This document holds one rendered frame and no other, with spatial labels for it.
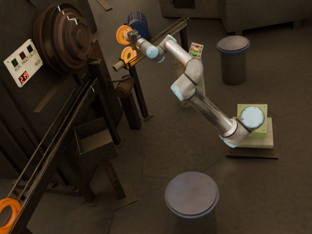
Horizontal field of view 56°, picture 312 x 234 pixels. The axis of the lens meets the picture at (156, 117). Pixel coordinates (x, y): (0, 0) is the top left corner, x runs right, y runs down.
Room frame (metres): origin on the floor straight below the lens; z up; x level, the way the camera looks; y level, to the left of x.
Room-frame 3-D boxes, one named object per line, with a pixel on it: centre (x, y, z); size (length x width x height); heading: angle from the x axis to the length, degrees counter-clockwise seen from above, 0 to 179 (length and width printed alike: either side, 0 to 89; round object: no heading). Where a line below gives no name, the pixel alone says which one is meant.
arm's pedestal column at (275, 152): (1.65, -0.74, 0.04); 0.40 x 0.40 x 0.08; 67
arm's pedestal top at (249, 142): (1.65, -0.74, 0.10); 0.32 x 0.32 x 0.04; 67
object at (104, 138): (1.40, 0.41, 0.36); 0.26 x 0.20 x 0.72; 11
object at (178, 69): (2.33, -0.33, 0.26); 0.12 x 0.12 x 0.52
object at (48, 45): (1.98, 0.46, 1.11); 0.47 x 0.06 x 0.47; 156
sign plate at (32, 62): (1.71, 0.69, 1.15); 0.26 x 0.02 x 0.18; 156
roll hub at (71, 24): (1.94, 0.37, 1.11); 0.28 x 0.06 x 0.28; 156
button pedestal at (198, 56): (2.30, -0.49, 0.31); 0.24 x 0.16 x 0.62; 156
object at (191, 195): (1.01, -0.09, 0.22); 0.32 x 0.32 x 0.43
